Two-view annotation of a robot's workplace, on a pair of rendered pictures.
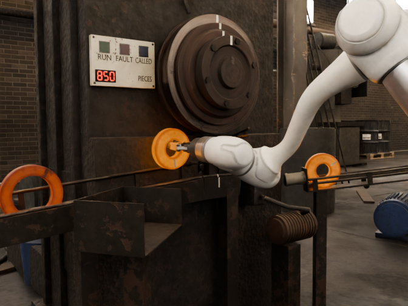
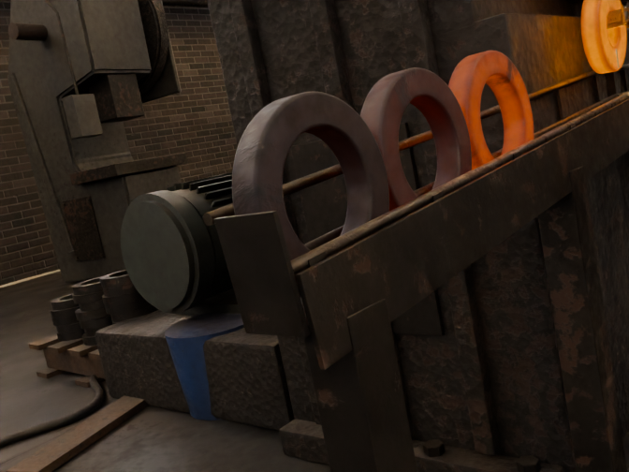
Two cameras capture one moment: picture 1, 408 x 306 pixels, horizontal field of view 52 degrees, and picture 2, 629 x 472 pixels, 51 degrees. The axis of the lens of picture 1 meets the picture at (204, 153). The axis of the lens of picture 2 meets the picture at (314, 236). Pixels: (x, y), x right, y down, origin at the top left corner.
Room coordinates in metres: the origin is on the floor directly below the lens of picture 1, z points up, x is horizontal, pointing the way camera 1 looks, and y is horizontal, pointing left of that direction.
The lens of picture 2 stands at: (0.47, 0.96, 0.72)
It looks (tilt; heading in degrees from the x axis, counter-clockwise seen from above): 7 degrees down; 349
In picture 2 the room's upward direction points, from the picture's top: 11 degrees counter-clockwise
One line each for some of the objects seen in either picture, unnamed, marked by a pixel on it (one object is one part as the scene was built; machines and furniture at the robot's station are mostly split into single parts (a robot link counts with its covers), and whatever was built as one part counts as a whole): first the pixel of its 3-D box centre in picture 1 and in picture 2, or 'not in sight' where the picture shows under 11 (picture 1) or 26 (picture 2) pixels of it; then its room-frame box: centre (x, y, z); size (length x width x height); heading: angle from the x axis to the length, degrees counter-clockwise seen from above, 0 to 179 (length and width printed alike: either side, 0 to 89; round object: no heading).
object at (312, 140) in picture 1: (306, 168); not in sight; (4.48, -1.10, 0.45); 0.59 x 0.59 x 0.89
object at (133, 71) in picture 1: (123, 63); not in sight; (1.61, 0.30, 1.15); 0.26 x 0.02 x 0.18; 127
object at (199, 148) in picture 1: (209, 149); not in sight; (1.42, -0.02, 0.83); 0.09 x 0.06 x 0.09; 127
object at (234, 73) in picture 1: (227, 73); not in sight; (1.65, -0.10, 1.11); 0.28 x 0.06 x 0.28; 127
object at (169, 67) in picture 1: (212, 75); not in sight; (1.73, -0.04, 1.11); 0.47 x 0.06 x 0.47; 127
